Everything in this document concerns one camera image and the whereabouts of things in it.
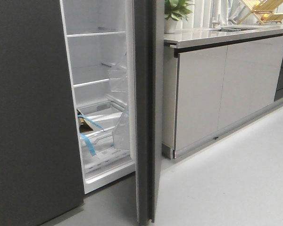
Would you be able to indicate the dark grey fridge door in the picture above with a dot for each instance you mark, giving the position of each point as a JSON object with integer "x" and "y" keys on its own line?
{"x": 148, "y": 33}
{"x": 40, "y": 165}

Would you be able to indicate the clear plastic door bin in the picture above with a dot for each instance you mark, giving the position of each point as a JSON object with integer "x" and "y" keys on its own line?
{"x": 121, "y": 134}

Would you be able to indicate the white fridge interior cabinet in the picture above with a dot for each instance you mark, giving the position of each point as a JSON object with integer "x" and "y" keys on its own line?
{"x": 100, "y": 50}

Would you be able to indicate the brown cardboard piece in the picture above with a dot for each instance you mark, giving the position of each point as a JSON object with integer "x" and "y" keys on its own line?
{"x": 84, "y": 125}

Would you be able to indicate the blue tape strip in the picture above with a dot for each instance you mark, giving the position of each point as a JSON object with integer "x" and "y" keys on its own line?
{"x": 85, "y": 138}

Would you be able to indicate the grey kitchen counter cabinet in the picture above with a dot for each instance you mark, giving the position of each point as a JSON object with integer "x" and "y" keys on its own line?
{"x": 217, "y": 82}

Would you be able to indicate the green potted plant white pot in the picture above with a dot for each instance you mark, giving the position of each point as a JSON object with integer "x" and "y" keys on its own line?
{"x": 175, "y": 10}

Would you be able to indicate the steel sink faucet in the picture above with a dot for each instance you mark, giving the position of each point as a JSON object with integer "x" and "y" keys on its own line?
{"x": 215, "y": 17}

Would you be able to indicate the steel kitchen sink basin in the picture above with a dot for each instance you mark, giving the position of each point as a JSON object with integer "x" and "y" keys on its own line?
{"x": 233, "y": 29}

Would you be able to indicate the wooden dish drying rack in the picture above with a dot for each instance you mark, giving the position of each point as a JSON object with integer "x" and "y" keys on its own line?
{"x": 263, "y": 10}

